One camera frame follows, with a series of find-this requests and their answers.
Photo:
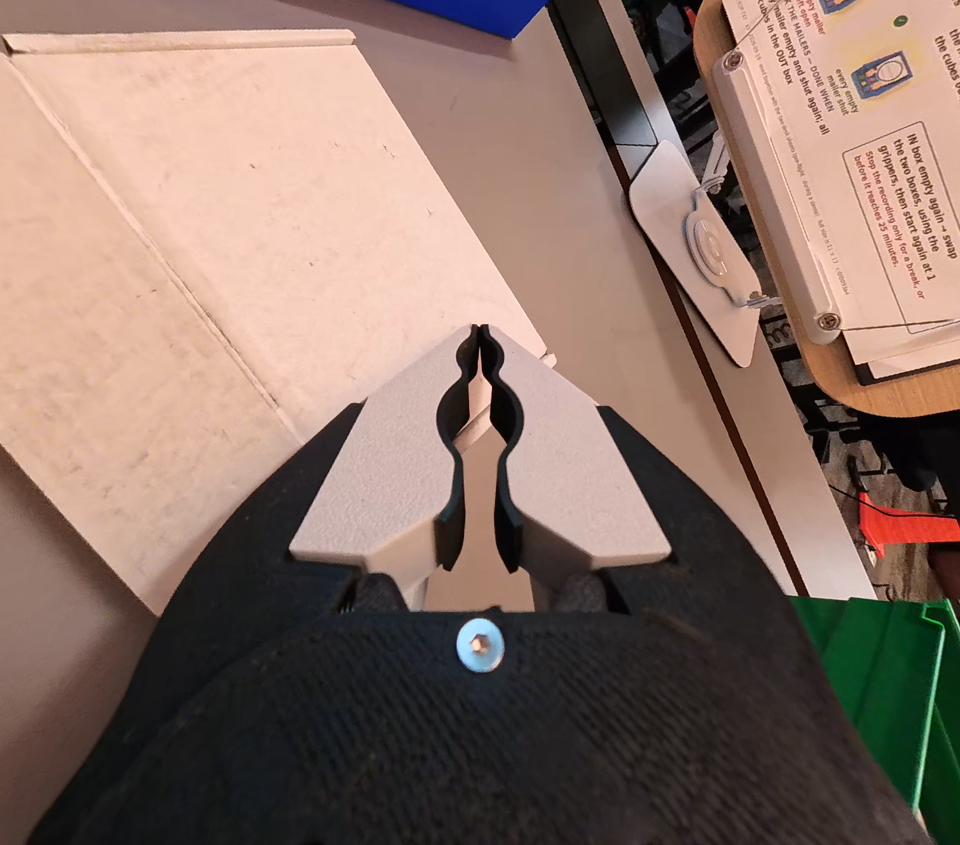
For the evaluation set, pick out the printed instruction sheet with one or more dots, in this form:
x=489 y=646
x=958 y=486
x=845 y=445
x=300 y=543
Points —
x=862 y=110

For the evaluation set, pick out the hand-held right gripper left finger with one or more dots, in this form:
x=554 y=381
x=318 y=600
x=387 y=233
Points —
x=375 y=485

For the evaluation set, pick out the white cardboard mailer box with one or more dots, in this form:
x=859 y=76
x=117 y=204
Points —
x=225 y=260

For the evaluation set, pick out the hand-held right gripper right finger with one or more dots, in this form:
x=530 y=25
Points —
x=585 y=485

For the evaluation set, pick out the grey desk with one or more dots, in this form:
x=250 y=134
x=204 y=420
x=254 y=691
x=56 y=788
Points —
x=795 y=485
x=480 y=110

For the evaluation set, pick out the green plastic bin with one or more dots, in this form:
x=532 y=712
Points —
x=877 y=695

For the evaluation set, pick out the orange traffic cone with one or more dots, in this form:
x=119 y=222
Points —
x=907 y=526

